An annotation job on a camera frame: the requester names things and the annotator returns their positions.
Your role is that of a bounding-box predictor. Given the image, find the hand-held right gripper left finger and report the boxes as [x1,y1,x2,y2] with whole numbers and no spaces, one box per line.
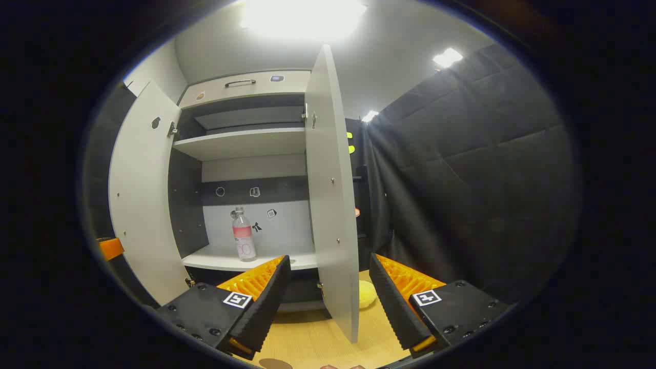
[156,255,292,360]

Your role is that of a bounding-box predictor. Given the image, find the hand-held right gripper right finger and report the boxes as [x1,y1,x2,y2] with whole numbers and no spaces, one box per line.
[369,253,510,359]

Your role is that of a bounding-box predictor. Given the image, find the grey cabinet door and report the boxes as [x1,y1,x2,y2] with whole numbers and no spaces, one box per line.
[304,44,360,344]
[108,79,191,306]

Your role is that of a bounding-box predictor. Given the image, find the clear plastic bottle pink label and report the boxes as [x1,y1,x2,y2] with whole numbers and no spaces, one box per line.
[232,207,257,262]

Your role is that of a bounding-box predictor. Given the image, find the white and grey cabinet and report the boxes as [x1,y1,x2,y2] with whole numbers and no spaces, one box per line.
[168,70,329,314]

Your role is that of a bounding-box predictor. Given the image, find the white cabinet drawer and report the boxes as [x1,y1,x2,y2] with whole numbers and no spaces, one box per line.
[179,70,312,109]

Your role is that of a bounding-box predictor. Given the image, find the yellow plush toy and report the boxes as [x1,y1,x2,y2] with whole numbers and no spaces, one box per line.
[359,280,378,310]

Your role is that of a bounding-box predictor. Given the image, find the black backdrop cloth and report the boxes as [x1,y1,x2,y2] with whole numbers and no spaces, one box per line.
[354,44,582,308]
[85,85,154,308]

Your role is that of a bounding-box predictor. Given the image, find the large ceiling light panel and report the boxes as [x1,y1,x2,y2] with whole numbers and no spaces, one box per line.
[241,0,367,42]

